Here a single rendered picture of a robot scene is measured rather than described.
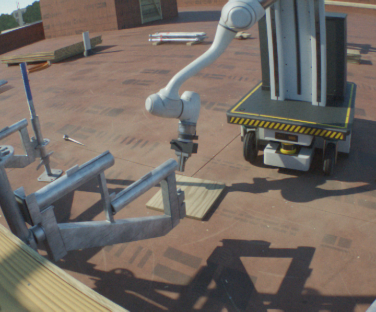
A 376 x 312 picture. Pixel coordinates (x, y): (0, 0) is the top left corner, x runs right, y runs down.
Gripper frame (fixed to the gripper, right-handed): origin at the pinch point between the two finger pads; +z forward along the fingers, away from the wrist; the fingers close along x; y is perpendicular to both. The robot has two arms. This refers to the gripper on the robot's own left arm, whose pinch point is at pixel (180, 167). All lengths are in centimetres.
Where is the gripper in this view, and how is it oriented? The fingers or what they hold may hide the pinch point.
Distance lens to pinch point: 182.7
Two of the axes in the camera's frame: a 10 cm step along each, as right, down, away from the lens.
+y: -5.6, 0.3, -8.3
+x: 8.2, 1.9, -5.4
